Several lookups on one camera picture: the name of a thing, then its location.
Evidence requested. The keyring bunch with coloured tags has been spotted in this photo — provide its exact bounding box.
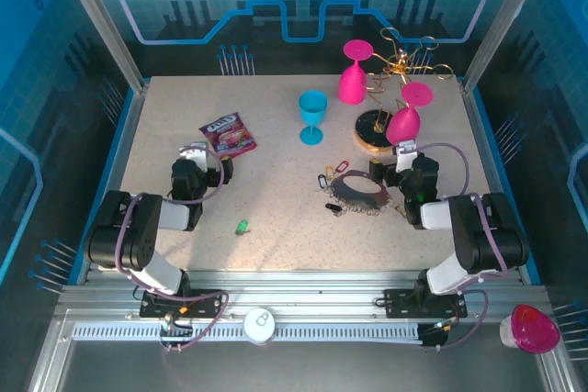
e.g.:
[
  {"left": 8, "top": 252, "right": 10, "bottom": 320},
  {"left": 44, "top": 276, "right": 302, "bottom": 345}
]
[{"left": 315, "top": 159, "right": 397, "bottom": 219}]

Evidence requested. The purple candy packet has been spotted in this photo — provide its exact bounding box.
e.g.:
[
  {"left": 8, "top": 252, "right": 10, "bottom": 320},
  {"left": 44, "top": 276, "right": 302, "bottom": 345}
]
[{"left": 198, "top": 111, "right": 259, "bottom": 159}]

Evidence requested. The pink plastic goblet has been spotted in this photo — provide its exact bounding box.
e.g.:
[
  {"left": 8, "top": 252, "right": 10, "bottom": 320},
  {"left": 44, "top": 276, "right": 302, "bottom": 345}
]
[
  {"left": 385, "top": 82, "right": 435, "bottom": 146},
  {"left": 337, "top": 39, "right": 374, "bottom": 106}
]

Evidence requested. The blue plastic goblet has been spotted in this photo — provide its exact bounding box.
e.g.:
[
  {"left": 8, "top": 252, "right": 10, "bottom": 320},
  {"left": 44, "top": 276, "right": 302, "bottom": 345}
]
[{"left": 297, "top": 91, "right": 330, "bottom": 146}]

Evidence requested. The white can with pull tab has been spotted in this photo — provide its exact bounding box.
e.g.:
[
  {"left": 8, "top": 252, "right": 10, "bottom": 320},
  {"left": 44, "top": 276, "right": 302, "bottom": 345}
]
[{"left": 243, "top": 308, "right": 277, "bottom": 346}]

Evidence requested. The white cup with pink lid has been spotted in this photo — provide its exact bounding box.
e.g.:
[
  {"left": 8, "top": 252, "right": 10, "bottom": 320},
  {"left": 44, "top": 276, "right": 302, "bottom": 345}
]
[{"left": 499, "top": 303, "right": 561, "bottom": 355}]

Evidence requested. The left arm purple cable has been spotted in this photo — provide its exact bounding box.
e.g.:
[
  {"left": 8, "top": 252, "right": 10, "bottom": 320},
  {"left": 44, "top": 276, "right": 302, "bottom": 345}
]
[{"left": 114, "top": 143, "right": 230, "bottom": 354}]

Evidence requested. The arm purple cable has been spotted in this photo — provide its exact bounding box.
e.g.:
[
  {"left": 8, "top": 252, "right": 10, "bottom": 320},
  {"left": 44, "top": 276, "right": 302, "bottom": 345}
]
[
  {"left": 397, "top": 141, "right": 509, "bottom": 354},
  {"left": 114, "top": 143, "right": 230, "bottom": 354}
]

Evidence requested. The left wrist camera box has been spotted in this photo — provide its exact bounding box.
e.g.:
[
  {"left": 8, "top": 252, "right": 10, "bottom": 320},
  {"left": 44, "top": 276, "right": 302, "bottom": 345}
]
[{"left": 177, "top": 143, "right": 210, "bottom": 172}]

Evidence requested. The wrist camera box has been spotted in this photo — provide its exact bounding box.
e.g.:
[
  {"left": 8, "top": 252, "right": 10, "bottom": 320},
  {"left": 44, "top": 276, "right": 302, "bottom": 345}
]
[
  {"left": 177, "top": 143, "right": 210, "bottom": 172},
  {"left": 393, "top": 140, "right": 420, "bottom": 174}
]

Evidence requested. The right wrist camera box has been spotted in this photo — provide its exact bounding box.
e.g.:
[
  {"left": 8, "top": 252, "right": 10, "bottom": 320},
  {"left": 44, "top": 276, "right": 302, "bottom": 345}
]
[{"left": 393, "top": 140, "right": 420, "bottom": 174}]

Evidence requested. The gold wire glass rack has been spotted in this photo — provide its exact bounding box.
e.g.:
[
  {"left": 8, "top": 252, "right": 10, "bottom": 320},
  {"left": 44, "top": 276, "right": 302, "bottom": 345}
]
[{"left": 353, "top": 27, "right": 456, "bottom": 153}]

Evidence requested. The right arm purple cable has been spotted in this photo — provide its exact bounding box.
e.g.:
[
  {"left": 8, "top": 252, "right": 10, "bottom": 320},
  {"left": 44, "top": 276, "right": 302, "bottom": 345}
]
[{"left": 397, "top": 141, "right": 509, "bottom": 354}]

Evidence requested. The aluminium side rail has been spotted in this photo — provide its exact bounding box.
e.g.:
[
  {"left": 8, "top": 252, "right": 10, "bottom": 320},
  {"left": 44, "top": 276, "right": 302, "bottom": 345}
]
[
  {"left": 59, "top": 82, "right": 153, "bottom": 290},
  {"left": 461, "top": 82, "right": 534, "bottom": 286}
]

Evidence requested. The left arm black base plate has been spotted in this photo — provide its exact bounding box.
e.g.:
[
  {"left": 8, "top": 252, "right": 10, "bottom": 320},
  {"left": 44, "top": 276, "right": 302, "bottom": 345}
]
[{"left": 140, "top": 289, "right": 230, "bottom": 319}]

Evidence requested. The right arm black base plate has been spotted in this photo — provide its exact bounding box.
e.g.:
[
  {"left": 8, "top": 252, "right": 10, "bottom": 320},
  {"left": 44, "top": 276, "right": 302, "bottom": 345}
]
[{"left": 383, "top": 288, "right": 469, "bottom": 319}]

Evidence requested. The aluminium table rail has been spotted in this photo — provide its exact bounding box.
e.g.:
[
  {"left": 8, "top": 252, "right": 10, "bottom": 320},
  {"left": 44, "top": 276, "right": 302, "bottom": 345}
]
[{"left": 59, "top": 270, "right": 548, "bottom": 324}]

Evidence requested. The slotted white cable duct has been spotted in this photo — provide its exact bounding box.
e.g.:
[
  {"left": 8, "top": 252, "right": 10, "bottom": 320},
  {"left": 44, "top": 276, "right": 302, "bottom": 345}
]
[{"left": 73, "top": 322, "right": 424, "bottom": 343}]

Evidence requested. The aluminium frame post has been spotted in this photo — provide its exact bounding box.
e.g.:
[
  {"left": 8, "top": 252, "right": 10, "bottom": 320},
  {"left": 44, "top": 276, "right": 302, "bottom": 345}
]
[
  {"left": 461, "top": 0, "right": 560, "bottom": 95},
  {"left": 50, "top": 0, "right": 151, "bottom": 93}
]

